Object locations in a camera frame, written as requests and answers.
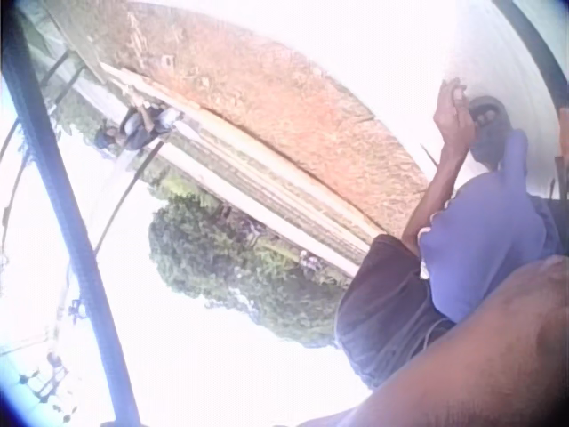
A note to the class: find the person's left hand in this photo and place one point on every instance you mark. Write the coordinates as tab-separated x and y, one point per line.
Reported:
453	126

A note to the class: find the person's left fingers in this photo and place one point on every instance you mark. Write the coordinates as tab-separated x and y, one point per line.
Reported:
451	92

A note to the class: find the thin dark stick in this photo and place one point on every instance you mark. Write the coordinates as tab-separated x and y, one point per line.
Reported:
429	158

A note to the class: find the green leafy tree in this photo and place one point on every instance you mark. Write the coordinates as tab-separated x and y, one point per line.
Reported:
231	262

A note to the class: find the thin curved metal rod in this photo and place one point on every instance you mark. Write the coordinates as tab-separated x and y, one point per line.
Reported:
129	191

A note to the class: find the dark metal pole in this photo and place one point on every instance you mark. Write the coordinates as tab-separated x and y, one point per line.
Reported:
66	209

